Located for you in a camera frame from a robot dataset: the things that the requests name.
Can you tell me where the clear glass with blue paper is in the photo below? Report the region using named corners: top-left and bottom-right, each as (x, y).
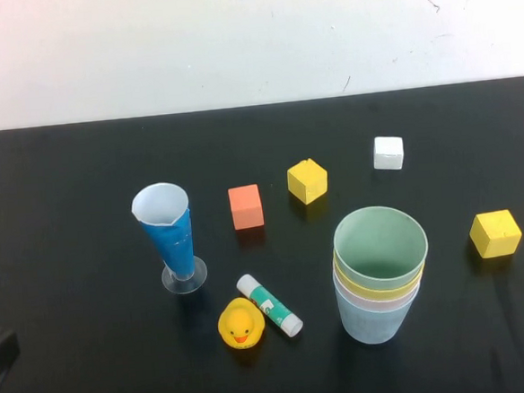
top-left (129, 179), bottom-right (209, 298)

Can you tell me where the light blue plastic cup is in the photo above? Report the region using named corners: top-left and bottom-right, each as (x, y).
top-left (334, 279), bottom-right (424, 347)

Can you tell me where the orange cube block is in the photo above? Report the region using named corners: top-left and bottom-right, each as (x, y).
top-left (227, 183), bottom-right (265, 232)

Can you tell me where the yellow rubber duck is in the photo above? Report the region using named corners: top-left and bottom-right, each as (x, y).
top-left (214, 294), bottom-right (268, 352)

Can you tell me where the yellow cube block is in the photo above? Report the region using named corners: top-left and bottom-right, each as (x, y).
top-left (467, 207), bottom-right (524, 261)

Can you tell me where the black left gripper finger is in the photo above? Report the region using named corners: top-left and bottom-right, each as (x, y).
top-left (0, 326), bottom-right (22, 374)

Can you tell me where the light green plastic cup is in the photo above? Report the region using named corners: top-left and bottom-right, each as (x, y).
top-left (330, 202), bottom-right (432, 290)

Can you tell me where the pink plastic cup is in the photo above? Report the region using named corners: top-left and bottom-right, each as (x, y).
top-left (331, 264), bottom-right (423, 316)

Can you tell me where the yellow cube with chipped edge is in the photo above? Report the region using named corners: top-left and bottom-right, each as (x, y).
top-left (285, 156), bottom-right (331, 207)

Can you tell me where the yellow plastic cup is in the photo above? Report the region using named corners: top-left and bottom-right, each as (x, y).
top-left (331, 241), bottom-right (430, 304)

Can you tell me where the white and green glue stick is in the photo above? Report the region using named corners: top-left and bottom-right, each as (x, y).
top-left (235, 269), bottom-right (305, 342)

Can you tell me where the white cube block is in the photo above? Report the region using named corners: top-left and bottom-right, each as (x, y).
top-left (371, 135), bottom-right (406, 172)

